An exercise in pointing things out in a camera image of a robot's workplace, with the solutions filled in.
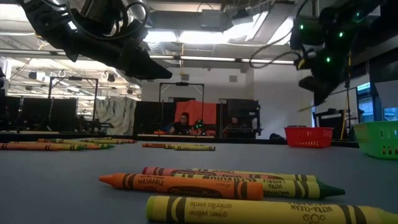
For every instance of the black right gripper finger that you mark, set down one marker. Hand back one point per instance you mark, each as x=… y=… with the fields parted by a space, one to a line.
x=320 y=90

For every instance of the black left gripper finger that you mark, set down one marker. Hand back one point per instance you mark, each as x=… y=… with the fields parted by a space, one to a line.
x=149 y=70

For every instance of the red crayon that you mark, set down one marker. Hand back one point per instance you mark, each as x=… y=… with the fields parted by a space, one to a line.
x=129 y=141
x=160 y=171

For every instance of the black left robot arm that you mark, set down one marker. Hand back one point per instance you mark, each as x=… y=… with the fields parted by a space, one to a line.
x=46 y=28

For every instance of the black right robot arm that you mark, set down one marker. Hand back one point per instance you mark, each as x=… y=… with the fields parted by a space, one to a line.
x=373 y=12

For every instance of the whiteboard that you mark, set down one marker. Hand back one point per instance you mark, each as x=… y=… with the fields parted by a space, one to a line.
x=337 y=99

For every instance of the black pegboard cart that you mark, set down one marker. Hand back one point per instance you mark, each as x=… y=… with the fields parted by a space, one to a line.
x=332 y=123

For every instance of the black partition panel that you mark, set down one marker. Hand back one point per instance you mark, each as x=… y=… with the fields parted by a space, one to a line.
x=62 y=113
x=149 y=118

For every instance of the red plastic basket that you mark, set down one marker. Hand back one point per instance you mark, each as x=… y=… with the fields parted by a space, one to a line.
x=308 y=138

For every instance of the patterned white cloth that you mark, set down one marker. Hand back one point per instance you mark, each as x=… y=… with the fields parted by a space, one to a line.
x=115 y=115

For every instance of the long ceiling light fixture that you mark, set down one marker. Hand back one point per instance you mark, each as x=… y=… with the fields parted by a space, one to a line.
x=205 y=58

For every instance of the person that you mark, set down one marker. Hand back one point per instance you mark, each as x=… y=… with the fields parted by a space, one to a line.
x=234 y=122
x=182 y=126

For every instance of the orange partition panel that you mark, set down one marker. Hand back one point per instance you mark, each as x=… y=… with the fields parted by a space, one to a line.
x=202 y=109

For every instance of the green plastic basket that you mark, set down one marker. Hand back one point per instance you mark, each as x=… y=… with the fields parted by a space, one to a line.
x=377 y=140

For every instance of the black equipment rack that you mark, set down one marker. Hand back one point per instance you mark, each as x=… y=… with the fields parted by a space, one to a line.
x=245 y=109

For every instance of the grey ceiling unit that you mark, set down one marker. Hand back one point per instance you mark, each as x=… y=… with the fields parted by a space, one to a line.
x=211 y=18

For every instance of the black camera frame rig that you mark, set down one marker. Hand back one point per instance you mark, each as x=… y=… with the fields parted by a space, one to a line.
x=74 y=78
x=182 y=83

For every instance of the grey wall box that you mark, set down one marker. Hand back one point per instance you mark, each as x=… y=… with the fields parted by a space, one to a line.
x=184 y=77
x=233 y=78

